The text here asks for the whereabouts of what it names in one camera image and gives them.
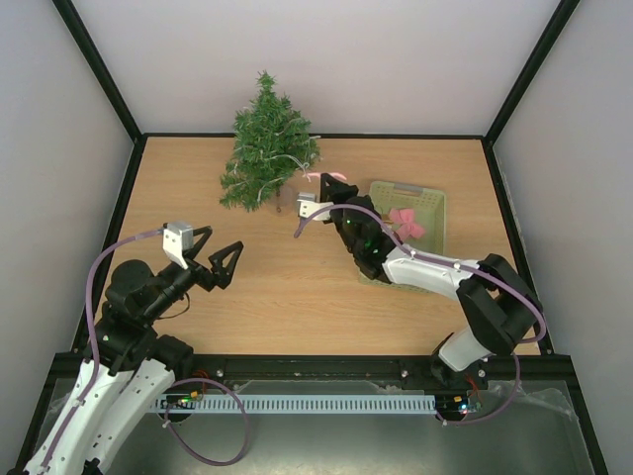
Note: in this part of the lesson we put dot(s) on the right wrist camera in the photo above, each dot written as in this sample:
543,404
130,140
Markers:
308,205

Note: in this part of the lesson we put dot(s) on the black aluminium front rail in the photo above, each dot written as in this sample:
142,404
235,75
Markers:
407,368

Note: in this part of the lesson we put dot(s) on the white slotted cable duct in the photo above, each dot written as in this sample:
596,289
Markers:
380,404

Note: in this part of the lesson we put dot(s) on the green perforated plastic basket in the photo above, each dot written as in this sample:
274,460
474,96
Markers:
429,206

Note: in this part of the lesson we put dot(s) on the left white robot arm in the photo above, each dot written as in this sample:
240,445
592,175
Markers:
126,365

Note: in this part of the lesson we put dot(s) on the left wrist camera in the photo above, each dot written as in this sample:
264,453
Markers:
177,238

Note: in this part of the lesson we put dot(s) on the pink fabric triangle ornament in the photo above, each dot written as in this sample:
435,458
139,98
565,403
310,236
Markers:
320,175

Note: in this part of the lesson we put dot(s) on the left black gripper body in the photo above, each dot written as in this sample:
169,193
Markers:
205,277

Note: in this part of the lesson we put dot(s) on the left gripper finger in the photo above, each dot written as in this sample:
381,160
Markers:
224,262
200,237

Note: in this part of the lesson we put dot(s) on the small green christmas tree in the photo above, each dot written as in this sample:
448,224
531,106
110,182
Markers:
269,148

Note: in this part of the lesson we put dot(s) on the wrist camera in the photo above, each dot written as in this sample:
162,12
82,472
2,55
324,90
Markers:
308,205
177,238

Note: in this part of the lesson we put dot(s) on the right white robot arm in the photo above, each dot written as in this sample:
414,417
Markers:
499,306

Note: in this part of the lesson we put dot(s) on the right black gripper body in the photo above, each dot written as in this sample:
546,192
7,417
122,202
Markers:
339,199

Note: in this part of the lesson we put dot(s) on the pink fabric bow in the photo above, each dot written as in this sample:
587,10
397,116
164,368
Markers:
403,224

